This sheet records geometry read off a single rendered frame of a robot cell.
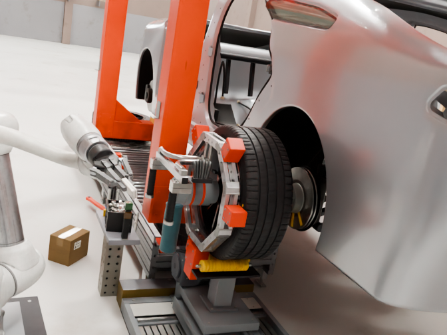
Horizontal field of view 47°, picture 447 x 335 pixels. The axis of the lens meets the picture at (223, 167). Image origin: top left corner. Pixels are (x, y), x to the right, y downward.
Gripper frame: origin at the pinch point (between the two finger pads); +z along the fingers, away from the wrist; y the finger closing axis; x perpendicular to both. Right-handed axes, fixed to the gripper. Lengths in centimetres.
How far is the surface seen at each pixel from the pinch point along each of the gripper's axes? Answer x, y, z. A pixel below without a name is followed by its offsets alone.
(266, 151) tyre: 37, 84, -30
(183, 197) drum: 59, 50, -45
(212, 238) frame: 70, 52, -24
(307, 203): 68, 104, -16
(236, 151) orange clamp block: 32, 68, -32
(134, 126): 160, 132, -247
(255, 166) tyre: 38, 74, -25
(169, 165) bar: 46, 48, -54
